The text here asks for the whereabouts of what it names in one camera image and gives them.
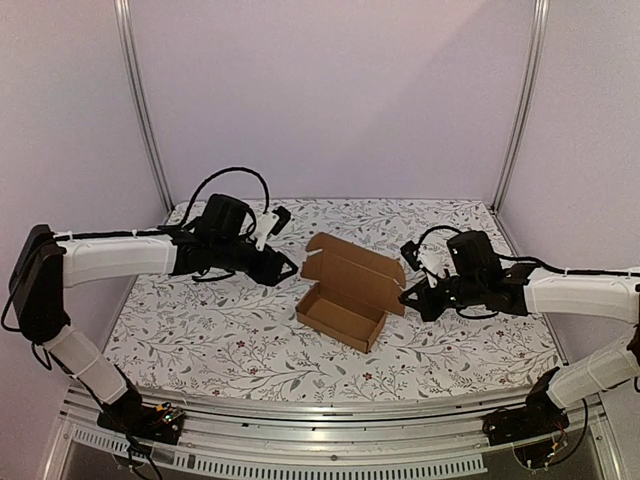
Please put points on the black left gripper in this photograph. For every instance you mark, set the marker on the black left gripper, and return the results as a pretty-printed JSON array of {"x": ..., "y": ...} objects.
[{"x": 266, "y": 272}]

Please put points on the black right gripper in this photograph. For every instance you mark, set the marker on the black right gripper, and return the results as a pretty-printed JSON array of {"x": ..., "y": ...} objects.
[{"x": 435, "y": 293}]

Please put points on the brown cardboard box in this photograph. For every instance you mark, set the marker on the brown cardboard box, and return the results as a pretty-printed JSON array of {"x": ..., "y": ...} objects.
[{"x": 354, "y": 290}]

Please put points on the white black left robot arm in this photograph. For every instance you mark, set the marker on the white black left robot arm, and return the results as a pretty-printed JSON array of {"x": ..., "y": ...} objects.
[{"x": 228, "y": 237}]

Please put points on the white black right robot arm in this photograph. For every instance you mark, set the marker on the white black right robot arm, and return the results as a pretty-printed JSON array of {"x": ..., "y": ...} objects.
[{"x": 530, "y": 286}]

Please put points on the floral patterned table mat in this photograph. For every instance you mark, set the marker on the floral patterned table mat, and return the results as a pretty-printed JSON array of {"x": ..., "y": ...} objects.
[{"x": 236, "y": 339}]

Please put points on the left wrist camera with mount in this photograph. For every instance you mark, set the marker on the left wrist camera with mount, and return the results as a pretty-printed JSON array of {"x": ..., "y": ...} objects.
[{"x": 269, "y": 224}]

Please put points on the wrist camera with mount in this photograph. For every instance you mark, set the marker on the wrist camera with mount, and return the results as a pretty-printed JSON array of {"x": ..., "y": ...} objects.
[
  {"x": 423, "y": 260},
  {"x": 269, "y": 224}
]

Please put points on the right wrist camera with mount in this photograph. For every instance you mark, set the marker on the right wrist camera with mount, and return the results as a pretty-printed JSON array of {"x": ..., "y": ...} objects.
[{"x": 423, "y": 260}]

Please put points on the aluminium front rail frame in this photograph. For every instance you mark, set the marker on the aluminium front rail frame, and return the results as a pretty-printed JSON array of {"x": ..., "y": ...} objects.
[{"x": 226, "y": 438}]

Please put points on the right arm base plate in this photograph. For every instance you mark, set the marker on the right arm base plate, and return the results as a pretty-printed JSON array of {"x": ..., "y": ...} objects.
[{"x": 537, "y": 417}]

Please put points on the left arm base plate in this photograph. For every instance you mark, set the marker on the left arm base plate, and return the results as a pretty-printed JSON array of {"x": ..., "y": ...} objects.
[{"x": 161, "y": 423}]

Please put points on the left aluminium corner post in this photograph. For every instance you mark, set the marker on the left aluminium corner post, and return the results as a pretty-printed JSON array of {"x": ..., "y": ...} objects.
[{"x": 124, "y": 22}]

